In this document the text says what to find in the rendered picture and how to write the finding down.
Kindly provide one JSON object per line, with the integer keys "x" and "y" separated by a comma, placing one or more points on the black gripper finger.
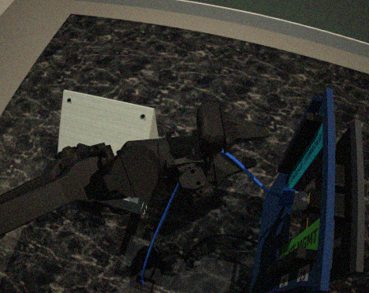
{"x": 224, "y": 167}
{"x": 239, "y": 131}

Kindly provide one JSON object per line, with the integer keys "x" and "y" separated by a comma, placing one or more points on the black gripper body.
{"x": 207, "y": 140}

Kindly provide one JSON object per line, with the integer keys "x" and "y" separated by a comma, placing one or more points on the blue network cable with plug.
{"x": 288, "y": 198}

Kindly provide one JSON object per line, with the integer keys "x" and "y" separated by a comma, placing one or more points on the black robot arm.
{"x": 89, "y": 173}

